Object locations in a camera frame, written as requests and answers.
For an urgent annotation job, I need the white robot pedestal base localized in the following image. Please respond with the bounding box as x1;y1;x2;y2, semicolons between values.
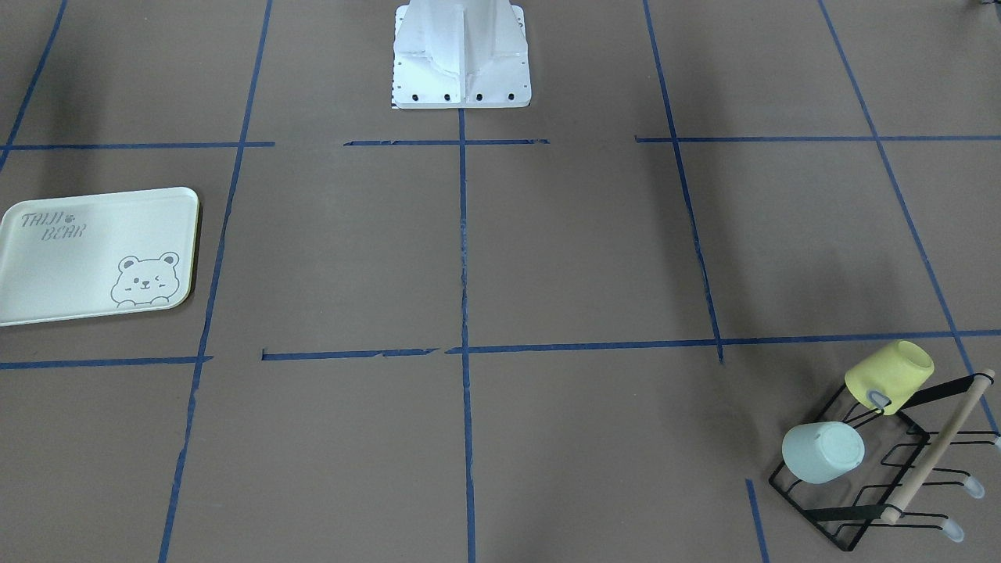
391;1;533;109

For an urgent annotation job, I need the black wire cup rack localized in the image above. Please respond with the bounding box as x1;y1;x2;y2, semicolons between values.
768;370;999;552

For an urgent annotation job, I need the yellow cup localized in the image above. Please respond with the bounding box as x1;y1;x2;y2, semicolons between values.
845;339;935;416

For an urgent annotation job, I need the cream bear serving tray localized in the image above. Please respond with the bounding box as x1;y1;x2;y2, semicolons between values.
1;188;200;325

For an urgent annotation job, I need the pale green cup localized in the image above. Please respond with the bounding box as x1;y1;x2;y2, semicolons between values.
780;421;865;485

